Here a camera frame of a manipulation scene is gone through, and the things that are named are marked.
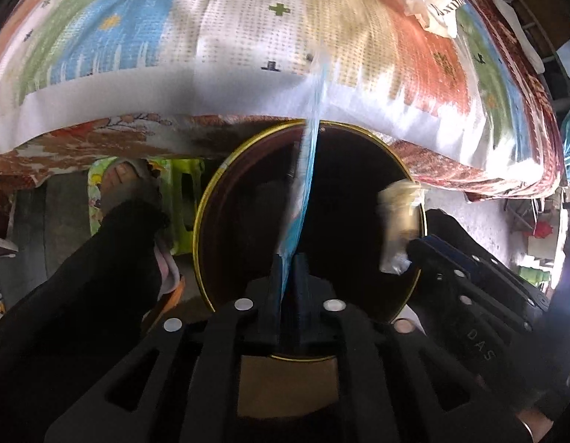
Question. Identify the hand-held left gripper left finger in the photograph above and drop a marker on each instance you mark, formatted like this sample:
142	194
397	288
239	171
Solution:
275	286

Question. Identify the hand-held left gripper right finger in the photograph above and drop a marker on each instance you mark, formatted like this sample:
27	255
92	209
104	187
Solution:
302	286

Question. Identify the round dark tin bin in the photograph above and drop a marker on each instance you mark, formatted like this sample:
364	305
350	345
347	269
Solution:
248	221

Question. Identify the yellowish wrapper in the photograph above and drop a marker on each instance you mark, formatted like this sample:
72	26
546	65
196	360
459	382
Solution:
399	221

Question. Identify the white cloth on rack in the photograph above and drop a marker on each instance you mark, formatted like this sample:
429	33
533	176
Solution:
511	18

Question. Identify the person's leg in black pants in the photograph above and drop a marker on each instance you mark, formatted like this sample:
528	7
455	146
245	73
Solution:
82	314

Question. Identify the blue white packet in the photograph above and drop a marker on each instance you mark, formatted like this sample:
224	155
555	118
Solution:
308	170

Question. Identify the striped colourful blanket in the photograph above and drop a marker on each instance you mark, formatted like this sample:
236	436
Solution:
220	32

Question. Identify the person's right forearm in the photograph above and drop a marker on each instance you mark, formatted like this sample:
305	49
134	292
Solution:
532	430

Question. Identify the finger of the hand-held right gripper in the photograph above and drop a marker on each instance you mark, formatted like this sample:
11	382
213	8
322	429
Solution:
428	263
439	242

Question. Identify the person's foot in sandal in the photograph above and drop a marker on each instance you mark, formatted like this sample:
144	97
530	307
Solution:
123	182

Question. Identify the red floral bedsheet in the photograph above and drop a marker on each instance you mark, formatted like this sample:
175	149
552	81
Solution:
82	143

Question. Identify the white printed plastic bag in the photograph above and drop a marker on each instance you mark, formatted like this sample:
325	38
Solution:
432	0

